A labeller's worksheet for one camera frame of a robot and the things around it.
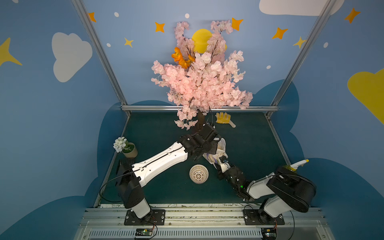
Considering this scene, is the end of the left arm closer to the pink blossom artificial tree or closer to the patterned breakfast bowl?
the pink blossom artificial tree

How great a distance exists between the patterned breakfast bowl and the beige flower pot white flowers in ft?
1.28

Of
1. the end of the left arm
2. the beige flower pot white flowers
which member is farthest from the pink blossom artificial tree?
the beige flower pot white flowers

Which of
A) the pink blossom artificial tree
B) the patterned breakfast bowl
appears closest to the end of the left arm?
the pink blossom artificial tree

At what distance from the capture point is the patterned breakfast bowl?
2.83ft

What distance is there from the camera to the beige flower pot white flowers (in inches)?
34.6
